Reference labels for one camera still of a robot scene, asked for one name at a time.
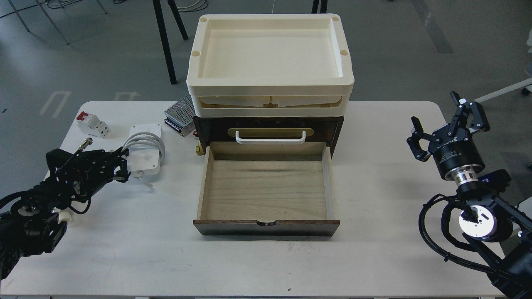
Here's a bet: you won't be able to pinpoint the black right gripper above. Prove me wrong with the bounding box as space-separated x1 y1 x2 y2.
406 91 490 180

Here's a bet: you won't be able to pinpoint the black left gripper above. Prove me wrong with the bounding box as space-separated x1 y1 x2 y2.
46 147 131 199

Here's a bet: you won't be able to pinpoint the white charger with cable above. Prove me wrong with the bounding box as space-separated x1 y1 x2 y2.
122 123 166 189

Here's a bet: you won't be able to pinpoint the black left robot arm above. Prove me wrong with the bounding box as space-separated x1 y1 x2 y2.
0 147 130 279

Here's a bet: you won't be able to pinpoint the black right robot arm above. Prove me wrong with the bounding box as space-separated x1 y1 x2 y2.
406 91 532 299

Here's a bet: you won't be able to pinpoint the metal mesh power supply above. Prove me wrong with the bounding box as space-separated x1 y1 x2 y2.
165 94 195 137

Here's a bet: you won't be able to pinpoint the small brass fitting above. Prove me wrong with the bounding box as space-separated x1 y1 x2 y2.
195 142 205 156

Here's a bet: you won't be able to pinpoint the white chair base leg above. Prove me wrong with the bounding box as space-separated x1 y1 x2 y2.
474 78 532 103

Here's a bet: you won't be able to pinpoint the open wooden drawer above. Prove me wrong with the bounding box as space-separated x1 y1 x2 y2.
192 142 340 237

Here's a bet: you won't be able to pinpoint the cream plastic stacked trays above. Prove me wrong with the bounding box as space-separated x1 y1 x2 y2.
186 14 355 118

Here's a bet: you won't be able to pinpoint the black table leg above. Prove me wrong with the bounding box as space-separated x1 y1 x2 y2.
152 0 189 85

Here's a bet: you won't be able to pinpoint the white drawer handle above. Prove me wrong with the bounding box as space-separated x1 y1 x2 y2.
235 130 306 145

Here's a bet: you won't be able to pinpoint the white cable on floor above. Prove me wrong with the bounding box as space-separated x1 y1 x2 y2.
175 0 207 12

